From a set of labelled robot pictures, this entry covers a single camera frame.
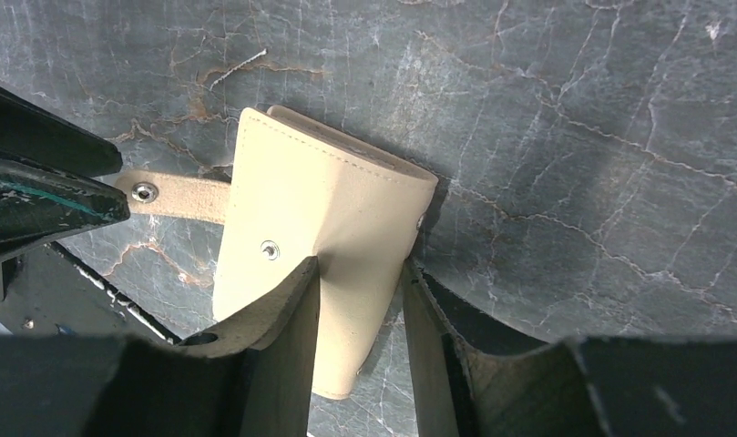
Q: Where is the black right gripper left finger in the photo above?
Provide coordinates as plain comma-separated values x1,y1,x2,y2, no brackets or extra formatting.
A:
0,257,320,436

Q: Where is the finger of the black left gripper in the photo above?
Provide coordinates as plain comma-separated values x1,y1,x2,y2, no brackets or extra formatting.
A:
0,153,130,263
0,86,123,178

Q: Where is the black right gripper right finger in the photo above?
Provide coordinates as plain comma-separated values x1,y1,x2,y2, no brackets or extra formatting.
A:
401,262,737,436

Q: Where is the beige leather card holder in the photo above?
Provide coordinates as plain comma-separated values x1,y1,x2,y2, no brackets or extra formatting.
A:
115,105,438,400

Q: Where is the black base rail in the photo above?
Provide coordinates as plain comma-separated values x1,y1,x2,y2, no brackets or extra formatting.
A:
0,243,181,344

